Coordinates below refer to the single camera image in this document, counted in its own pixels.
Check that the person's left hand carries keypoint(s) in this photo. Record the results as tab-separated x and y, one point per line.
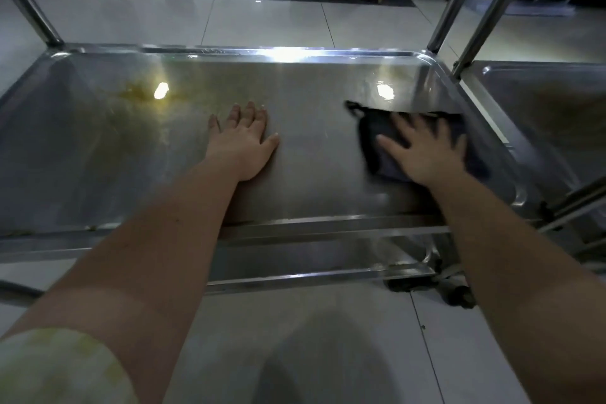
241	148

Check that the person's right hand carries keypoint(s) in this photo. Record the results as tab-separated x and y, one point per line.
433	157

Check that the person's right thumb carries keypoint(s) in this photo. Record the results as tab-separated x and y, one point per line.
390	143

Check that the person's right little finger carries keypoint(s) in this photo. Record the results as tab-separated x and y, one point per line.
461	144

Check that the person's left little finger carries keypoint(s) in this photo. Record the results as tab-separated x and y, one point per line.
213	126

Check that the person's left middle finger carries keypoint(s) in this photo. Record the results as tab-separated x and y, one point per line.
249	114

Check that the person's right middle finger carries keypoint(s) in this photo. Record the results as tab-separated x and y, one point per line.
423	124

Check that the person's left thumb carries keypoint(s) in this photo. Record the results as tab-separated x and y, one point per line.
271	142

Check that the dark blue cleaning cloth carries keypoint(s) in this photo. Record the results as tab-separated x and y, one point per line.
374	134

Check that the person's right forearm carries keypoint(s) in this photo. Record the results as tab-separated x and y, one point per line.
502	257

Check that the person's left forearm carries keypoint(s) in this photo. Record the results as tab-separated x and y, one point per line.
156	247

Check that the stainless steel trolley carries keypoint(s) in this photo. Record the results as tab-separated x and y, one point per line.
549	100
307	86

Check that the black caster wheel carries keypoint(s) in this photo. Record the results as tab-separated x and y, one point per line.
457	292

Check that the grey floor mat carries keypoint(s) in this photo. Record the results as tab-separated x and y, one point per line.
525	7

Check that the pale yellow-green sleeve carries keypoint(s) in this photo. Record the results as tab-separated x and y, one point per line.
52	370

